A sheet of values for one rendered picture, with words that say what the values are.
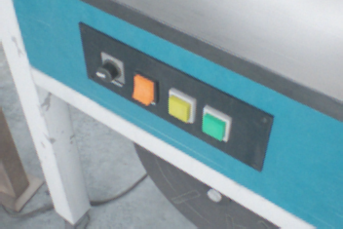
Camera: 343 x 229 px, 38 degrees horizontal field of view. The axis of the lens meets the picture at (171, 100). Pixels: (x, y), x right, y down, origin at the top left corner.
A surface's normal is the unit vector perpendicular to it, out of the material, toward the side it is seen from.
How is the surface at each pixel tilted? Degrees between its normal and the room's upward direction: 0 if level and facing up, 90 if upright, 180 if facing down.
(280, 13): 0
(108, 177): 0
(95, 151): 0
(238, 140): 90
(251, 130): 90
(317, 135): 90
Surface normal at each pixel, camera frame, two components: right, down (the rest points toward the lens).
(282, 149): -0.59, 0.59
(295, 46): 0.00, -0.69
